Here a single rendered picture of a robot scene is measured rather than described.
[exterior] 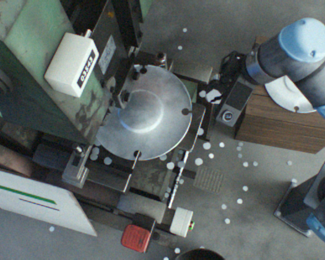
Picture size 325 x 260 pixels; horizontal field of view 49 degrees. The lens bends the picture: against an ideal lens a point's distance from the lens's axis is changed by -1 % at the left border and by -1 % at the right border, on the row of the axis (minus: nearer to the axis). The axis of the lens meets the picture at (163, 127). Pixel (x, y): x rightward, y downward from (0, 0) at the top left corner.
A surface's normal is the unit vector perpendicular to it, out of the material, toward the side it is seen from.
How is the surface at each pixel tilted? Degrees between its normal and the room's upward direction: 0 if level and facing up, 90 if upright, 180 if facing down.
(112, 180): 0
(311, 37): 25
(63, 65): 0
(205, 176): 0
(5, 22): 45
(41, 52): 90
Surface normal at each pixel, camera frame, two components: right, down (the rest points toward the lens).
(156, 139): -0.05, -0.33
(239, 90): 0.11, 0.32
